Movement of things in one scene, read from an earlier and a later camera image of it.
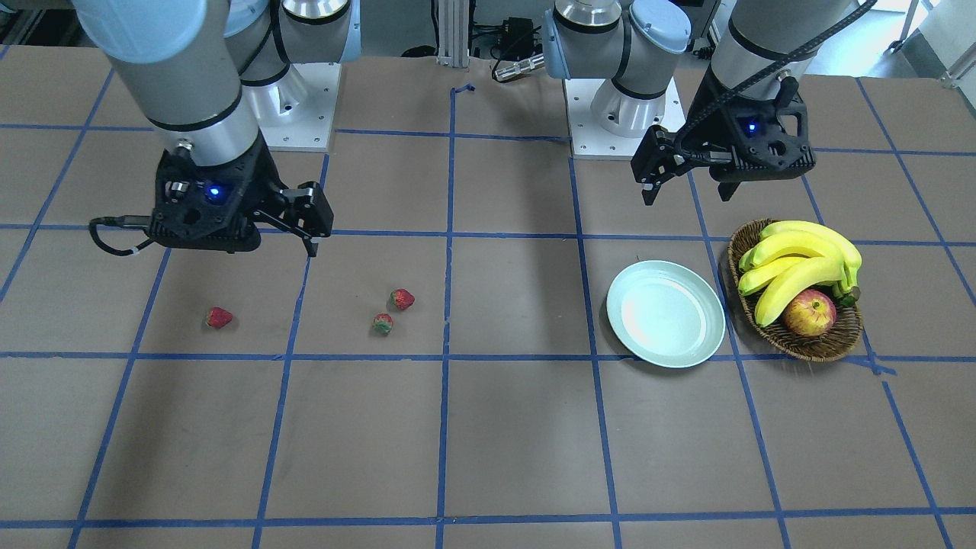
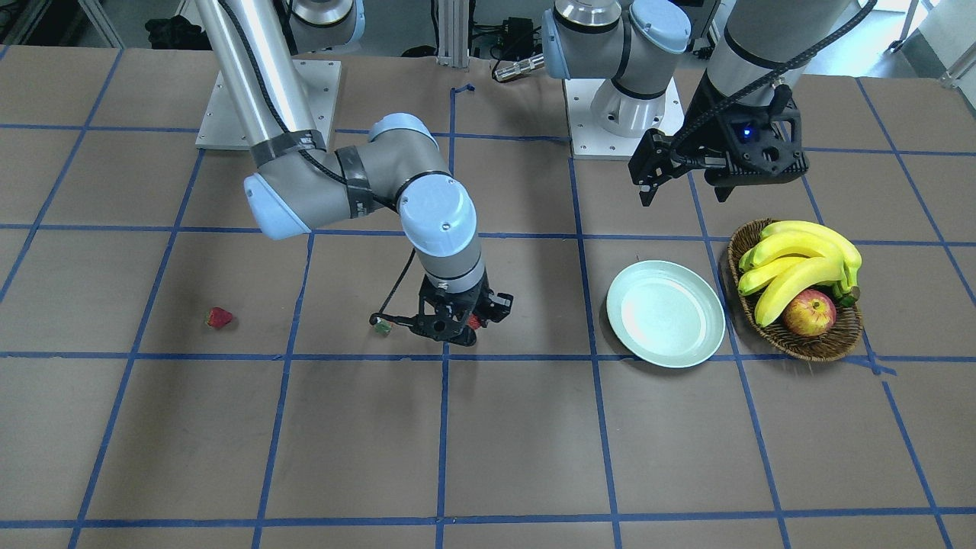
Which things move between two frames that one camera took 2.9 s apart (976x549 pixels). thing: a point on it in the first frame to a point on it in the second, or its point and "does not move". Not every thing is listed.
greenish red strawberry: x=383 y=323 does not move
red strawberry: x=218 y=317 does not move
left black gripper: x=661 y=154 does not move
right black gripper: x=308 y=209 to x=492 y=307
